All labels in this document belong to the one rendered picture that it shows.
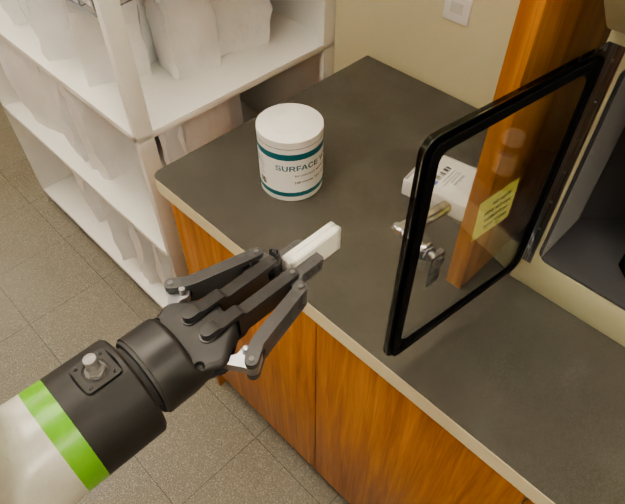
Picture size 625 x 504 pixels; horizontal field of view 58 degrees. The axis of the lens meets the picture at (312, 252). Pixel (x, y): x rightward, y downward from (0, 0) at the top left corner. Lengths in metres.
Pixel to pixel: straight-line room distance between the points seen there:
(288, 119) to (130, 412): 0.76
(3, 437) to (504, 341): 0.75
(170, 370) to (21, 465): 0.12
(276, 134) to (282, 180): 0.10
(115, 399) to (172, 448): 1.47
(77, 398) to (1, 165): 2.67
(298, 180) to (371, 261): 0.22
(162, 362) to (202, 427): 1.46
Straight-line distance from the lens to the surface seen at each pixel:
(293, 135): 1.06
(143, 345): 0.47
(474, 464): 1.01
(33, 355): 2.24
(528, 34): 0.74
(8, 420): 0.45
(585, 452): 0.93
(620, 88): 0.83
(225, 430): 1.90
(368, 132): 1.33
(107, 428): 0.45
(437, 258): 0.70
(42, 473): 0.45
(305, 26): 1.80
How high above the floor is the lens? 1.72
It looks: 48 degrees down
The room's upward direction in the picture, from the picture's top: straight up
